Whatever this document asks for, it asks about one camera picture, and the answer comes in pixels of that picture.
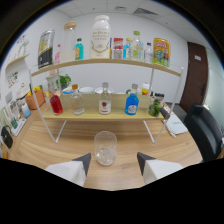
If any small bottle blue cap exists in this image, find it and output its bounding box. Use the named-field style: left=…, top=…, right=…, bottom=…
left=143, top=41, right=154, bottom=64

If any blue bottle yellow cap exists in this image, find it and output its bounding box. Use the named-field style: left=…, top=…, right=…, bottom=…
left=122, top=37, right=132, bottom=61

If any pink bottle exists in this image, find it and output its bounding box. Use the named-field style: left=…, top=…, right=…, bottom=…
left=53, top=43, right=62, bottom=66

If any white tray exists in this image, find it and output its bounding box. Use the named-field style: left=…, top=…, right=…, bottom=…
left=9, top=117, right=27, bottom=137

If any dark brown door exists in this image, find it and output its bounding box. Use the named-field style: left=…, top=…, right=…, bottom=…
left=179, top=41, right=210, bottom=114

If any white bowl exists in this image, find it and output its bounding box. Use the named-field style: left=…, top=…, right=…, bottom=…
left=94, top=86, right=115, bottom=95
left=78, top=86, right=95, bottom=95

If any white zip pouch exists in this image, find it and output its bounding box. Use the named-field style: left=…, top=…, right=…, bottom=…
left=163, top=113, right=190, bottom=136

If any glass jar cork lid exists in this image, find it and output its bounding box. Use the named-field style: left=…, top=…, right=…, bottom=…
left=59, top=21, right=78, bottom=64

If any wooden wall shelf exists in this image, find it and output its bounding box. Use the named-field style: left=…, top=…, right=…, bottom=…
left=5, top=53, right=31, bottom=69

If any glass jar with limes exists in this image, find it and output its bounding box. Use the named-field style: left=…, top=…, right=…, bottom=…
left=147, top=93, right=165, bottom=118

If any small teal bottle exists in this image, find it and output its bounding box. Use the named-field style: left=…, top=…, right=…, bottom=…
left=74, top=37, right=85, bottom=61

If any large white bottle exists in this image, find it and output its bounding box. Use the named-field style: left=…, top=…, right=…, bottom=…
left=89, top=14, right=112, bottom=60

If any blue white cup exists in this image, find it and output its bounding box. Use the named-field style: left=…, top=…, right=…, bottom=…
left=21, top=102, right=32, bottom=119

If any ceiling air vent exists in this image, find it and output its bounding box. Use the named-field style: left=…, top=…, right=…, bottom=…
left=133, top=7, right=160, bottom=18

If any clear glass with ice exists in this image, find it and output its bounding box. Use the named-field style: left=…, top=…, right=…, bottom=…
left=93, top=130, right=118, bottom=167

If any black silver foil bag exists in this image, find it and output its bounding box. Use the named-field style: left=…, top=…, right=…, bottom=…
left=37, top=29, right=56, bottom=70

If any green potted plant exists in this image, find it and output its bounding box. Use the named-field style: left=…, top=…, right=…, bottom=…
left=58, top=73, right=73, bottom=90

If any two-tier wooden shelf rack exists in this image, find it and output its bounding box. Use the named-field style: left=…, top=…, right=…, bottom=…
left=28, top=58, right=185, bottom=145

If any white squeeze bottle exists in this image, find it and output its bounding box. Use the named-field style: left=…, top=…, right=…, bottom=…
left=141, top=82, right=151, bottom=97

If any yellow drink can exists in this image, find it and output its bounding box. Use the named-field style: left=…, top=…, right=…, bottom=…
left=152, top=37, right=172, bottom=68

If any dark cylinder wooden end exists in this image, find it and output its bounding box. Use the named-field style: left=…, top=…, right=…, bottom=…
left=159, top=106, right=172, bottom=121

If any small red liquid bottle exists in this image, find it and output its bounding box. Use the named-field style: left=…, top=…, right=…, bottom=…
left=49, top=90, right=64, bottom=116

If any blue liquid bottle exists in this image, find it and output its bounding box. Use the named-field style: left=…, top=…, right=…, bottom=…
left=124, top=83, right=140, bottom=116

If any green mug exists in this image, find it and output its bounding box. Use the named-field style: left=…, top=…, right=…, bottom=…
left=10, top=117, right=19, bottom=130

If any black kettle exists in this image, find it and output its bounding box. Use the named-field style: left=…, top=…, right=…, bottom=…
left=0, top=124, right=14, bottom=150

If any red white can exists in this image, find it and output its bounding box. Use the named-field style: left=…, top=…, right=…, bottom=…
left=112, top=37, right=125, bottom=60

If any black office chair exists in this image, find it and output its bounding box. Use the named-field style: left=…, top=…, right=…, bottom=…
left=183, top=103, right=224, bottom=163

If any clear bottle red label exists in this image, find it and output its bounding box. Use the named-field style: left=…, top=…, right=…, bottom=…
left=98, top=81, right=113, bottom=116

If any white figurine ornament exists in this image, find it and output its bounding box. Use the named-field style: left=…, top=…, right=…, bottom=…
left=17, top=34, right=30, bottom=56

